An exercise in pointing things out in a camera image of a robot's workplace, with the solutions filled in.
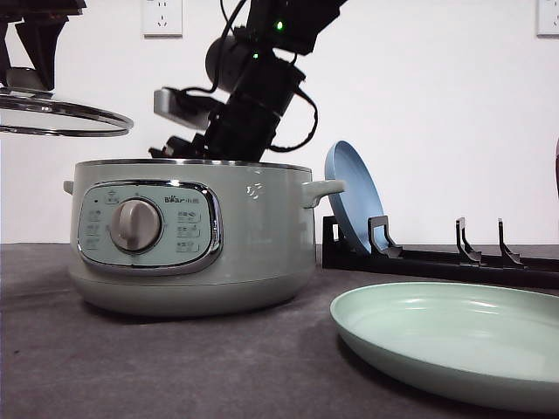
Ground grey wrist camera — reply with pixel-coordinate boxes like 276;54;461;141
154;87;212;129

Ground green electric steamer pot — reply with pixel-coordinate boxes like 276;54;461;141
63;158;345;317

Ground white wall socket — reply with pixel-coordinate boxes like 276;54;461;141
140;0;183;40
536;0;559;40

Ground black cable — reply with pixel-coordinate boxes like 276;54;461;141
163;0;318;152

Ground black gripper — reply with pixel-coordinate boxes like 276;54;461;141
149;110;280;161
0;0;86;89

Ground white wall socket right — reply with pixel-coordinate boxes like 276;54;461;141
536;0;559;40

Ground pink plate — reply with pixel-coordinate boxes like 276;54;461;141
555;135;559;207

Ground glass pot lid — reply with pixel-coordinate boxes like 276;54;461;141
0;88;134;137

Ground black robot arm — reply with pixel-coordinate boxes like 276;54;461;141
148;0;348;161

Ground black plate rack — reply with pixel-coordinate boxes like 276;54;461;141
322;216;559;290

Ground green plate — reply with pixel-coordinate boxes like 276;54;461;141
330;283;559;408

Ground blue plate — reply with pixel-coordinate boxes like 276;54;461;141
325;141;386;253

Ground white wall socket left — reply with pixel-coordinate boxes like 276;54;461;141
140;0;183;40

